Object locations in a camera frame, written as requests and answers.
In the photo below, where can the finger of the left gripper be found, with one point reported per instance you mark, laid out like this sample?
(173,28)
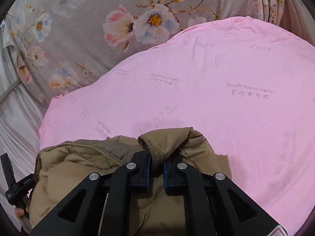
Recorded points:
(7,169)

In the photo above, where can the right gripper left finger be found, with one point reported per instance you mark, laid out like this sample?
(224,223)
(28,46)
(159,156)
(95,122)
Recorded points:
(100,204)

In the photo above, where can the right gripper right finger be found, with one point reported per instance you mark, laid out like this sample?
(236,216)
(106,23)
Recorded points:
(214,205)

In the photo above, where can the khaki puffer jacket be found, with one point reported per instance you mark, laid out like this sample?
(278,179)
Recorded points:
(61,168)

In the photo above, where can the person's left hand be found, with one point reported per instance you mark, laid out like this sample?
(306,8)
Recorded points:
(21,216)

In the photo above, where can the silver satin curtain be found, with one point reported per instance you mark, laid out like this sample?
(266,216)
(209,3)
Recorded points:
(17,117)

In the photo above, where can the pink bed sheet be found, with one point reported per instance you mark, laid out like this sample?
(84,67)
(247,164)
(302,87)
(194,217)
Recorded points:
(246,85)

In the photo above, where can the grey floral quilt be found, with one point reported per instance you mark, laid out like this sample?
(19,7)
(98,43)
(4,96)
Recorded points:
(59,46)

